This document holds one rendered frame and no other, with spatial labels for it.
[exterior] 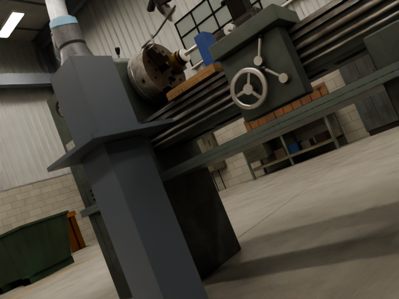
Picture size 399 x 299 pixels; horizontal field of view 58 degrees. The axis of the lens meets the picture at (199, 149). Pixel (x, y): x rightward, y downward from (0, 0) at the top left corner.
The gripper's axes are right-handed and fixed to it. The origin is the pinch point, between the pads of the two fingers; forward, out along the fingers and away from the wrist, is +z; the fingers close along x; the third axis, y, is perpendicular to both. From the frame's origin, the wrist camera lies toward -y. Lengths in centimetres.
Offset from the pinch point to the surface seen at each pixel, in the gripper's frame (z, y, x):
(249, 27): 32, 55, -46
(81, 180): 52, -78, -45
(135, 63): 12.8, -15.6, -24.9
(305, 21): 40, 70, -35
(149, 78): 23.7, -9.9, -27.6
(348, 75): 143, -57, 583
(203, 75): 37, 22, -35
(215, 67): 37, 29, -33
